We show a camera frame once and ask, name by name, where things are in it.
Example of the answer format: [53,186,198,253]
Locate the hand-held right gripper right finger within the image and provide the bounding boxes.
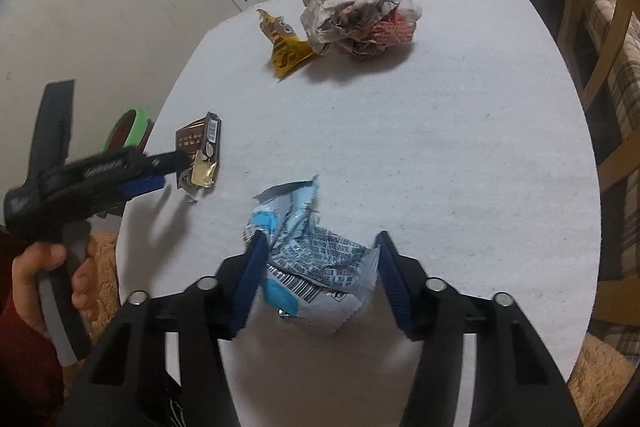
[374,231,583,427]

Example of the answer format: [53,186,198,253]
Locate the brown chocolate wrapper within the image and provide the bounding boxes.
[174,112,223,202]

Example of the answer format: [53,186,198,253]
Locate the blue white snack wrapper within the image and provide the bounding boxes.
[244,176,381,338]

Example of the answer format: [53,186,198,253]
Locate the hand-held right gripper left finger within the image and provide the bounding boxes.
[60,232,271,427]

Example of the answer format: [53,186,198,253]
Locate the person's left hand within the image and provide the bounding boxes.
[12,239,101,334]

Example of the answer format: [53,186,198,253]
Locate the yellow brown snack wrapper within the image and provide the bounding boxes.
[256,9,316,80]

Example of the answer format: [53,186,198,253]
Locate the plaid seat cushion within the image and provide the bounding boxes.
[582,0,640,353]

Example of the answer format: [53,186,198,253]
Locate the red sleeved left forearm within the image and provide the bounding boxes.
[0,232,66,427]

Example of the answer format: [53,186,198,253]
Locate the crumpled newspaper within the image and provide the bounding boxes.
[300,0,423,58]

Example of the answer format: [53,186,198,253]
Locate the white foam table mat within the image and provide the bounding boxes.
[116,0,602,427]

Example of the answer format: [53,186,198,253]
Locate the tan fluffy rug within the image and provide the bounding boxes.
[85,232,121,308]
[565,332,636,408]

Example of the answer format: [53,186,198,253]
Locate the red bin with green rim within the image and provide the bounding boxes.
[102,107,155,152]

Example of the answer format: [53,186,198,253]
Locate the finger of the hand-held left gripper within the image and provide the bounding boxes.
[142,149,193,175]
[117,174,167,202]

